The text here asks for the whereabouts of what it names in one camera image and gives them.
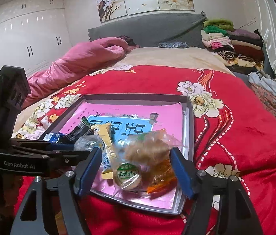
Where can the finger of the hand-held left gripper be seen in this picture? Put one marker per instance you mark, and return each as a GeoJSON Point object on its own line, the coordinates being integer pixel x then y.
{"type": "Point", "coordinates": [76, 158]}
{"type": "Point", "coordinates": [59, 147]}

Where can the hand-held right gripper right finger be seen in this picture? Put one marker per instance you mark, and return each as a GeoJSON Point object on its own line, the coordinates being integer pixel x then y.
{"type": "Point", "coordinates": [183, 173]}

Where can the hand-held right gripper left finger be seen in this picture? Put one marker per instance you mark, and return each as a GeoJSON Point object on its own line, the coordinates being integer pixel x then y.
{"type": "Point", "coordinates": [89, 173]}

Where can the blue biscuit packet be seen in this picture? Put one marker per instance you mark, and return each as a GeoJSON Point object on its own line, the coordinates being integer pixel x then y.
{"type": "Point", "coordinates": [51, 137]}

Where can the clear printed snack packet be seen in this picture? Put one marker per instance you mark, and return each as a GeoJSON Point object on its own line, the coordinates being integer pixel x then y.
{"type": "Point", "coordinates": [86, 143]}

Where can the orange rice cracker packet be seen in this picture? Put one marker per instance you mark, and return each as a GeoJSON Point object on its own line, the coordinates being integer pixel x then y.
{"type": "Point", "coordinates": [161, 176]}

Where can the black and green snack packet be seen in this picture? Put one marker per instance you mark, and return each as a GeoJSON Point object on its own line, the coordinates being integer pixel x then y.
{"type": "Point", "coordinates": [79, 129]}

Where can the yellow wafer bar packet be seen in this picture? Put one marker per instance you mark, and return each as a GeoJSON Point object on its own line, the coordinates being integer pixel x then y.
{"type": "Point", "coordinates": [102, 133]}

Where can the shallow dark cardboard box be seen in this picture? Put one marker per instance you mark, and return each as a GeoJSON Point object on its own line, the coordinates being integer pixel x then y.
{"type": "Point", "coordinates": [188, 137]}

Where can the round pastry green label packet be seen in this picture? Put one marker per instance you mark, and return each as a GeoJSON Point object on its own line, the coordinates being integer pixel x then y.
{"type": "Point", "coordinates": [128, 176]}

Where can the clear flaky pastry packet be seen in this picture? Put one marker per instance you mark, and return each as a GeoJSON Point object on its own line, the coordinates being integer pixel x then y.
{"type": "Point", "coordinates": [147, 146]}

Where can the pink workbook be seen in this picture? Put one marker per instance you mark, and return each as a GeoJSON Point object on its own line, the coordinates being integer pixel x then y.
{"type": "Point", "coordinates": [167, 117]}

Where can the red floral blanket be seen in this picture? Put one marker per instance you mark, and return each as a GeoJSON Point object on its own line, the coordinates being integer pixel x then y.
{"type": "Point", "coordinates": [238, 127]}

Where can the white wardrobe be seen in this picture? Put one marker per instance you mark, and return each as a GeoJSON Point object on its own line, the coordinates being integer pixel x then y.
{"type": "Point", "coordinates": [30, 34]}

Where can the pink quilt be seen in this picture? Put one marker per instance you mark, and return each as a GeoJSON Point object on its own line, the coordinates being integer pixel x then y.
{"type": "Point", "coordinates": [79, 61]}

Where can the pink patterned cloth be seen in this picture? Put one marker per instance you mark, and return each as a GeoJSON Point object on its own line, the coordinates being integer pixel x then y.
{"type": "Point", "coordinates": [267, 102]}

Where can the pale blue crumpled cloth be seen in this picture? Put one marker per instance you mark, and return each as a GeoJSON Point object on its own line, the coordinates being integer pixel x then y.
{"type": "Point", "coordinates": [267, 84]}

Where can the dark maroon cloth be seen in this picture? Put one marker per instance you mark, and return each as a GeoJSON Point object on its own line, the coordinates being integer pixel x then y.
{"type": "Point", "coordinates": [128, 41]}

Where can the dark patterned cloth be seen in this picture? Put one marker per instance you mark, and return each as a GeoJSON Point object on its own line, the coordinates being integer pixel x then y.
{"type": "Point", "coordinates": [173, 45]}

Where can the stack of folded clothes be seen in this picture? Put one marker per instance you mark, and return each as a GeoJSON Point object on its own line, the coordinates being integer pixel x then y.
{"type": "Point", "coordinates": [240, 46]}

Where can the thin dark rod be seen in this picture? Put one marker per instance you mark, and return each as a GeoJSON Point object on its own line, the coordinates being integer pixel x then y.
{"type": "Point", "coordinates": [186, 29]}

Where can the grey upholstered bed frame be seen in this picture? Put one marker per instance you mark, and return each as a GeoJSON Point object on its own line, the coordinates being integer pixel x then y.
{"type": "Point", "coordinates": [147, 29]}

